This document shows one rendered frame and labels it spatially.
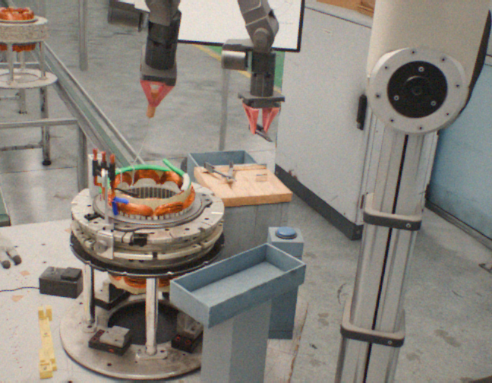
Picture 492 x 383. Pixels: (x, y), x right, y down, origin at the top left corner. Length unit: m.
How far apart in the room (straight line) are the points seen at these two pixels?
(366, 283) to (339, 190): 2.51
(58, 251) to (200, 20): 0.96
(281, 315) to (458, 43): 0.73
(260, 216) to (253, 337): 0.40
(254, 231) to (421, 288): 1.96
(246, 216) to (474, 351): 1.74
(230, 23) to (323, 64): 1.60
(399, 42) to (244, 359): 0.64
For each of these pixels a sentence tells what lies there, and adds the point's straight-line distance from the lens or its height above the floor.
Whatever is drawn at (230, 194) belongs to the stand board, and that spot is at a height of 1.06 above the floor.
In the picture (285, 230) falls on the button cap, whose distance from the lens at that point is 1.46.
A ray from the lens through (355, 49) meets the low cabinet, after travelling 3.64.
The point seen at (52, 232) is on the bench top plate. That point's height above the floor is 0.78.
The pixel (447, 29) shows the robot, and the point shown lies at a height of 1.53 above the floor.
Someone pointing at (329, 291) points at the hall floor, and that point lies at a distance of 3.30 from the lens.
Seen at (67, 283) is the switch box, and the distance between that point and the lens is 1.68.
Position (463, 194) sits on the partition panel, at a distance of 3.93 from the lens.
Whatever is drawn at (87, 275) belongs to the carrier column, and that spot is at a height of 0.93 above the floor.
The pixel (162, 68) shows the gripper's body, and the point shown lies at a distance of 1.26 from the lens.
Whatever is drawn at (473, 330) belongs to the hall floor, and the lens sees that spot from 3.25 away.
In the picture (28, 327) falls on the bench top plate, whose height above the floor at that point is 0.78.
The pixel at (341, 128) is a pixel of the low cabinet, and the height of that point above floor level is 0.60.
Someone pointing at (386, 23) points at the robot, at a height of 1.53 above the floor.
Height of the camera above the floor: 1.69
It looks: 23 degrees down
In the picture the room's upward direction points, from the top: 4 degrees clockwise
